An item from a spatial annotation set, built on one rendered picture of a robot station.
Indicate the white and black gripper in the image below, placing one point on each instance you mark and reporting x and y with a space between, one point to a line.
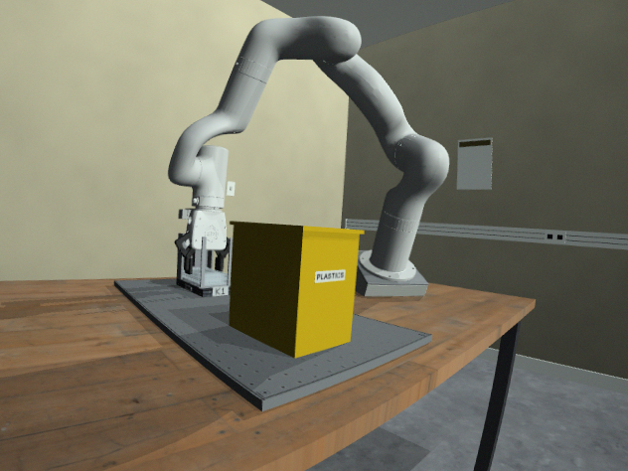
209 223

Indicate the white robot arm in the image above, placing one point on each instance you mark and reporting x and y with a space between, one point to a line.
424 162

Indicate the yellow plastics bin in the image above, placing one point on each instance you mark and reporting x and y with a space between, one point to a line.
293 287

